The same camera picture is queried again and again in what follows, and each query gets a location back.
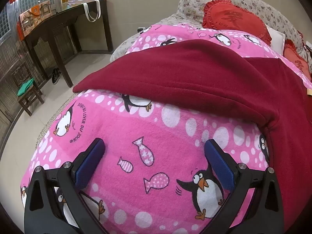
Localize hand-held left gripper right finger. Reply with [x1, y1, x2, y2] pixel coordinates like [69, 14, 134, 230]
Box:
[202, 139, 287, 234]

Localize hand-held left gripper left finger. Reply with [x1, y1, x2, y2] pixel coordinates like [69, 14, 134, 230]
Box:
[24, 138, 108, 234]

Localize dark red sweater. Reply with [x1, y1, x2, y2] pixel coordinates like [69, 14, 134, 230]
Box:
[73, 39, 312, 234]

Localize pink penguin printed blanket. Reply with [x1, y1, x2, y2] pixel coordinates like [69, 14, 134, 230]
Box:
[21, 22, 312, 234]

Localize small wooden stool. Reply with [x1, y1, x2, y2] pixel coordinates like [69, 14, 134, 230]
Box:
[12, 78, 45, 117]

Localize pair of dark shoes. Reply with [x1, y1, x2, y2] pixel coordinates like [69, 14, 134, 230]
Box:
[52, 67, 62, 84]

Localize green folded cloth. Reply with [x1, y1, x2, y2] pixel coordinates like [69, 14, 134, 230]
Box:
[17, 78, 35, 97]

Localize floral bed sheet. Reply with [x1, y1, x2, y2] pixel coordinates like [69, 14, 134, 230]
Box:
[110, 15, 178, 62]

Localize red heart ruffled cushion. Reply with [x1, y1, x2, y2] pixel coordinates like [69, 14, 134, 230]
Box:
[202, 0, 272, 46]
[283, 39, 312, 75]

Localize metal grille door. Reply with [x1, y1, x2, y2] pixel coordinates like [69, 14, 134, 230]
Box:
[0, 0, 61, 122]

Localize white pillow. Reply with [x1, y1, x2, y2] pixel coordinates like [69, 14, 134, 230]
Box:
[266, 24, 285, 54]

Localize dark wooden table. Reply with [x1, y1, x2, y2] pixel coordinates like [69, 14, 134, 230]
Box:
[23, 0, 114, 88]

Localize orange gift box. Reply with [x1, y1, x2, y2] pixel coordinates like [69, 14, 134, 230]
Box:
[19, 1, 51, 35]

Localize white bag handles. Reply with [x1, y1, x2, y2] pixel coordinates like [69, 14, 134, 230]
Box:
[82, 0, 101, 22]

